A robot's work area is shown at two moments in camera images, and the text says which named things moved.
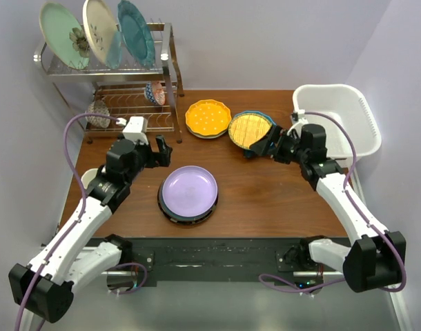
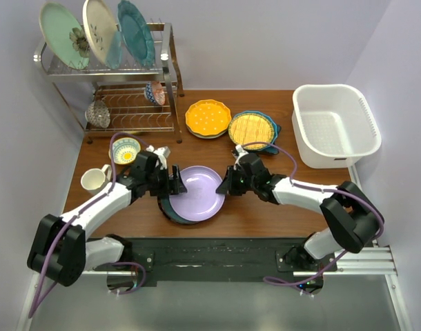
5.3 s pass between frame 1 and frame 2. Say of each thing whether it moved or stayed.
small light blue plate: stayed
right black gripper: moved
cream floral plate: stayed
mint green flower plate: stayed
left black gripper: moved
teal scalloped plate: stayed
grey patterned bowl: stayed
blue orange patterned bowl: stayed
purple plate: moved
